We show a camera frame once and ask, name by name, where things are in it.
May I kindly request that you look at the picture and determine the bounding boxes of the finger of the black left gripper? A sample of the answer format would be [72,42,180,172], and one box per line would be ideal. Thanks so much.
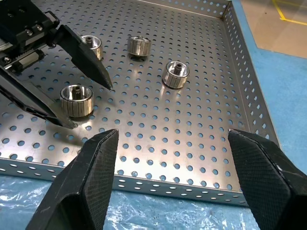
[53,24,113,91]
[0,66,77,130]

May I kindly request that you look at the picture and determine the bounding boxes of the ribbed metal roller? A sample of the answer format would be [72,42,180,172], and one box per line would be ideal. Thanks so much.
[127,35,152,58]
[162,60,190,89]
[80,35,104,60]
[59,84,94,118]

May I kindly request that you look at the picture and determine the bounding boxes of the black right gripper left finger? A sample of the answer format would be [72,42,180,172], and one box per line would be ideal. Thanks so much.
[25,128,120,230]

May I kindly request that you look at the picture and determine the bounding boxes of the brown cardboard sheet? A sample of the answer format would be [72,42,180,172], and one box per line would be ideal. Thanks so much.
[240,0,307,59]

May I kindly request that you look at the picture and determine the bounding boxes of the perforated steel tray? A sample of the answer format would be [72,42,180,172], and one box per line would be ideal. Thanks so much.
[0,0,280,207]

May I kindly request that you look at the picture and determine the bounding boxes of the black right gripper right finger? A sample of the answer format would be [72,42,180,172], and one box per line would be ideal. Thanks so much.
[227,128,307,230]

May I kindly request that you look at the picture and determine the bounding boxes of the yellow tape marking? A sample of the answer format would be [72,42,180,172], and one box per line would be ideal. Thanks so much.
[272,0,307,26]

